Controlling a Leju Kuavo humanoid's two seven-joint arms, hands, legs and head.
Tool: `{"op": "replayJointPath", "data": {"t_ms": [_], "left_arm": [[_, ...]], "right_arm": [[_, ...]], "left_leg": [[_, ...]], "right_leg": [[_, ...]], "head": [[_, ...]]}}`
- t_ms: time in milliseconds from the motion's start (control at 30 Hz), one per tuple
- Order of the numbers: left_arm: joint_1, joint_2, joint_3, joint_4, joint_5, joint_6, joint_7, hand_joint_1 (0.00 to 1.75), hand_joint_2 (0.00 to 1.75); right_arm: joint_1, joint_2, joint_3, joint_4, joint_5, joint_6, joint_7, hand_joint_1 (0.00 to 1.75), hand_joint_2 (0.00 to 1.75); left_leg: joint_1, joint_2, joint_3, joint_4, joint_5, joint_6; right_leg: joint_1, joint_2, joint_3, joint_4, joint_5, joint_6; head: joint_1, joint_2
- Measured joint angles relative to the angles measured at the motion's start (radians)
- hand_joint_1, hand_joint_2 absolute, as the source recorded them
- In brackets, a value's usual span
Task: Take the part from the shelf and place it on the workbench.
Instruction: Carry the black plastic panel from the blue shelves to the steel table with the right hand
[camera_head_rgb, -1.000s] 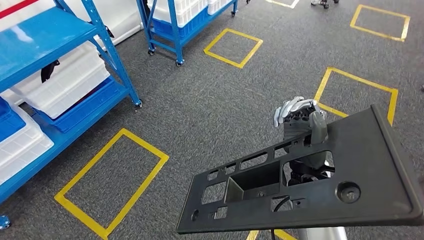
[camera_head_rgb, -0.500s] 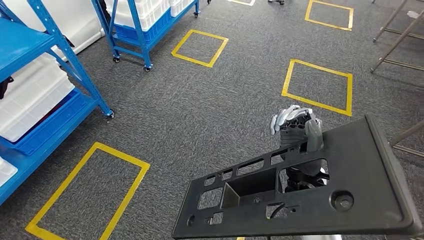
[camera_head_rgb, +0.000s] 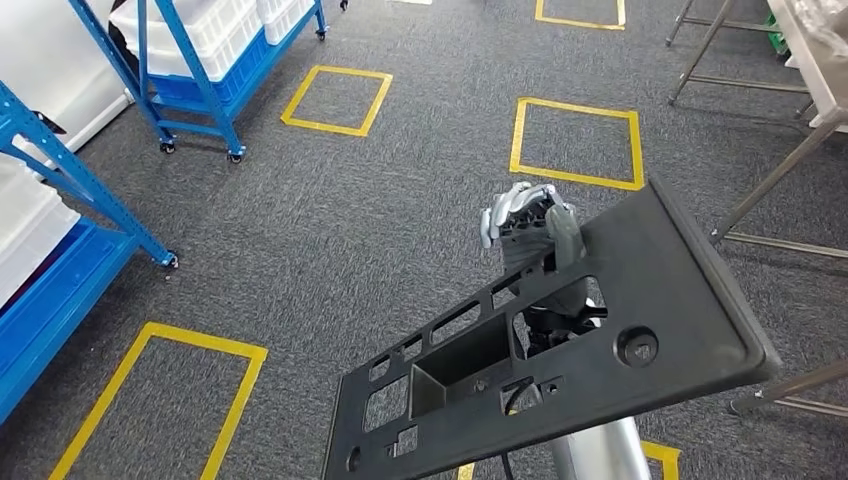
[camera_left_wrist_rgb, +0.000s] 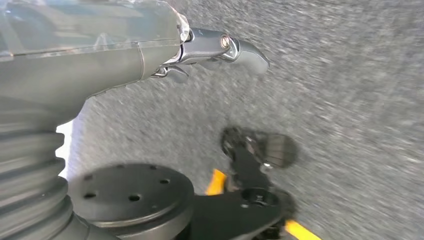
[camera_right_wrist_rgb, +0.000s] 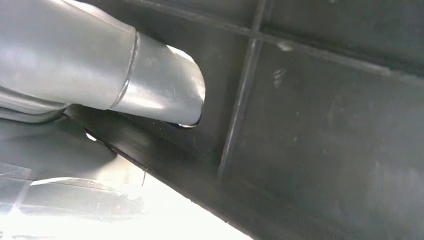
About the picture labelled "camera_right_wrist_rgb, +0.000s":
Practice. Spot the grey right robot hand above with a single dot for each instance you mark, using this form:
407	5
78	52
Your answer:
66	59

